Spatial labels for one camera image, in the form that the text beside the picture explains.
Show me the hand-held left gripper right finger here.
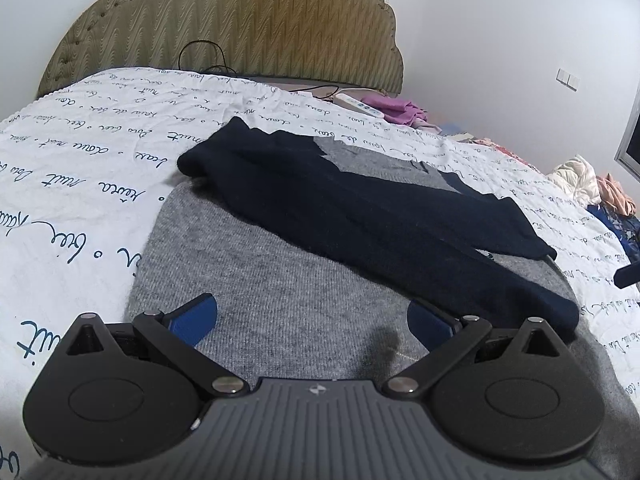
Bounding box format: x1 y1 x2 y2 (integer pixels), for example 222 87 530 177
382 300 571 403

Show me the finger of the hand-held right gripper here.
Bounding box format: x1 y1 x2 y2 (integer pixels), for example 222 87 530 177
614 260 640 288

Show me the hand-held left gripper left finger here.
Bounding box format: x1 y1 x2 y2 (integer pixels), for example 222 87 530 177
64 294 251 401

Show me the grey and navy sweater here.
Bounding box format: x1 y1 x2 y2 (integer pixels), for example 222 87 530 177
125 116 640 480

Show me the peach cloth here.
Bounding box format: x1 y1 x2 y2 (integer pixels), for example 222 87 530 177
597 172 637 218

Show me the white cloth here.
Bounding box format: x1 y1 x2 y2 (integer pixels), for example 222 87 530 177
547 155 601 206

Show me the grey framed window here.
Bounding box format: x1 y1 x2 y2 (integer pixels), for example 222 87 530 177
614 95 640 178

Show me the colourful floral cloth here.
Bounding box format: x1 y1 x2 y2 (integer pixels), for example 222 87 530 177
440 122 543 171

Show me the white script-print blanket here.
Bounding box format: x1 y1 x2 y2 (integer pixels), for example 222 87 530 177
0 66 640 480

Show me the purple cloth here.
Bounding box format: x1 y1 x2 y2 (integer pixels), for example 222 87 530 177
361 91 431 129

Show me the olive padded headboard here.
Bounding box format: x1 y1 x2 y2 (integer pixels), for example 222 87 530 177
35 0 405 101

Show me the black cable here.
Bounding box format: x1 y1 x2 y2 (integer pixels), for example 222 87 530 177
179 40 351 99

